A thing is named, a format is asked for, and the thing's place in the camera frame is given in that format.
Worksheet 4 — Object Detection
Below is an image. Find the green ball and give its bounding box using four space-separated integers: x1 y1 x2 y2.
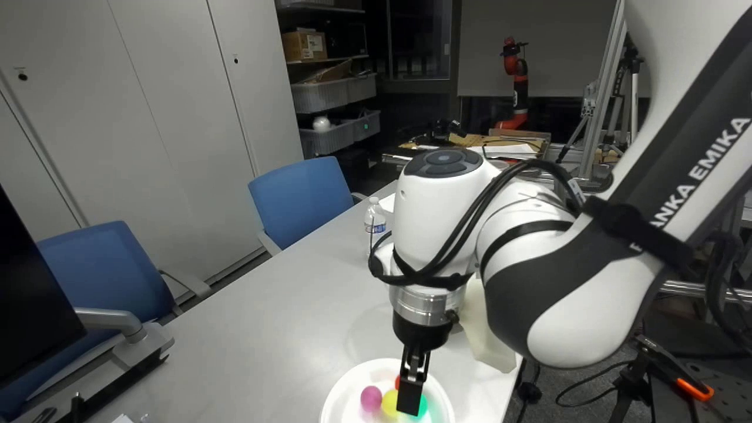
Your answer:
417 396 432 415

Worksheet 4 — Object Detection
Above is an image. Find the purple ball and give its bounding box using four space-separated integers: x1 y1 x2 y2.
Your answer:
358 385 383 413

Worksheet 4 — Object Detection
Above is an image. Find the blue office chair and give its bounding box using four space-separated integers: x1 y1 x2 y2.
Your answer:
0 221 174 420

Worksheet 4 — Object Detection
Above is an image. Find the red fire extinguisher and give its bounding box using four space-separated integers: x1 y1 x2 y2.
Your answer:
497 37 529 129

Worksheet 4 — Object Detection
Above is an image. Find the white plate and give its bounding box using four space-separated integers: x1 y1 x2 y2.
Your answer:
320 356 456 423

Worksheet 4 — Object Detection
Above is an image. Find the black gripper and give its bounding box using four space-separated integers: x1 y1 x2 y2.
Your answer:
393 305 457 413

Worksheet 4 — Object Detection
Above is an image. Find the black computer monitor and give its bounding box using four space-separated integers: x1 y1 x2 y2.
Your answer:
0 187 85 385

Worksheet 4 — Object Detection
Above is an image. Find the yellow ball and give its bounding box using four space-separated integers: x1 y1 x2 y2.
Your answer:
381 388 398 418

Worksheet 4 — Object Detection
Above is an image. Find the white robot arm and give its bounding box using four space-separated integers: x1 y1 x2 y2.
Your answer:
368 0 752 413

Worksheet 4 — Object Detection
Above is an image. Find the black tripod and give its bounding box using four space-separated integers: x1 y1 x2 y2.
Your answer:
608 337 714 423

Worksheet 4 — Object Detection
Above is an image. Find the clear plastic water bottle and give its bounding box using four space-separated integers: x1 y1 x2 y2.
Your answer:
363 198 387 250

